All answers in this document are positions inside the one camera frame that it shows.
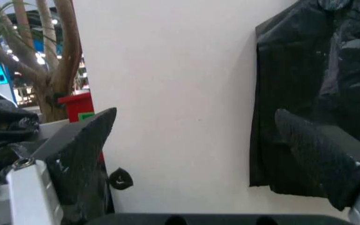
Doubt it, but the red box with green label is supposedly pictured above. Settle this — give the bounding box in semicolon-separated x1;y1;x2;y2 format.
57;92;96;123

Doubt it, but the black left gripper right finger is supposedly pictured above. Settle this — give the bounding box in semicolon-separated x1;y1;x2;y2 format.
274;108;360;225

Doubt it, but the potted tree with brown trunks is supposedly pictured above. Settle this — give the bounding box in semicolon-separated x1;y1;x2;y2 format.
0;0;84;123

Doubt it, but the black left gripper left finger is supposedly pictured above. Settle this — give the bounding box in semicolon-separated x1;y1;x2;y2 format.
0;107;118;225

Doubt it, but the black garbage bag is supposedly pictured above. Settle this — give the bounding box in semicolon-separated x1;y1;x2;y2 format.
248;0;360;200

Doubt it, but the small black plastic scrap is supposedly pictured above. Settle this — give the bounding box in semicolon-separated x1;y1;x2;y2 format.
108;167;135;190

